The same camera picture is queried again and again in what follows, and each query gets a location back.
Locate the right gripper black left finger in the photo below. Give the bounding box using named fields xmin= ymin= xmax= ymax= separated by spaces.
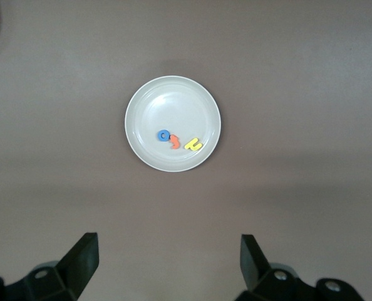
xmin=0 ymin=231 xmax=99 ymax=301

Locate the yellow foam letter h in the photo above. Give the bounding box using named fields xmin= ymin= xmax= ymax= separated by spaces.
xmin=184 ymin=138 xmax=204 ymax=152

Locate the beige round plate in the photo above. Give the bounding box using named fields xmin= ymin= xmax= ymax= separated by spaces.
xmin=124 ymin=75 xmax=222 ymax=172

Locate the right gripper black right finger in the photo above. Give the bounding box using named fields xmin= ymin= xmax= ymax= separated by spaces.
xmin=235 ymin=234 xmax=365 ymax=301

